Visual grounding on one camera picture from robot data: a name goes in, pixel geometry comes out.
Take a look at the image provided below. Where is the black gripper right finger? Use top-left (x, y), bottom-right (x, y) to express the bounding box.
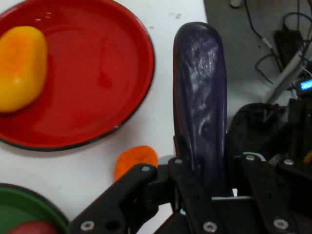
top-left (233, 152), bottom-right (312, 234)

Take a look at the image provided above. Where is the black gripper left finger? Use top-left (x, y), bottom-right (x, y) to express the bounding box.
top-left (69, 135), bottom-right (215, 234)

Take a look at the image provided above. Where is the purple toy eggplant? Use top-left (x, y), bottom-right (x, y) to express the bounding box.
top-left (172, 21), bottom-right (229, 195)

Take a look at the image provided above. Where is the small orange toy tangerine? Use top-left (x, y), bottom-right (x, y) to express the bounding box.
top-left (114, 145), bottom-right (159, 182)

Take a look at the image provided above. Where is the red round toy fruit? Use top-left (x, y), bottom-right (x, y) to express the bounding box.
top-left (7, 220), bottom-right (58, 234)

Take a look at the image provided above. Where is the dark green round plate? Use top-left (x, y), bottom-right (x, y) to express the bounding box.
top-left (0, 183), bottom-right (70, 234)

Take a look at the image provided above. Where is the device with blue display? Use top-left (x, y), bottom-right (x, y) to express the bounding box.
top-left (293, 78), bottom-right (312, 95)

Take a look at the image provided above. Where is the red round plate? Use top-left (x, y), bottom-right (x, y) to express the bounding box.
top-left (0, 0), bottom-right (156, 152)

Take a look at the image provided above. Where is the black power adapter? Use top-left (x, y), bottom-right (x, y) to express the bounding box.
top-left (274, 29), bottom-right (305, 72)

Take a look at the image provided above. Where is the yellow orange toy mango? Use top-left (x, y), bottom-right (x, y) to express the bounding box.
top-left (0, 26), bottom-right (48, 114)

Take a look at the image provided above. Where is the looped black floor cable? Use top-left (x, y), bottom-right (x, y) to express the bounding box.
top-left (254, 53), bottom-right (284, 85)

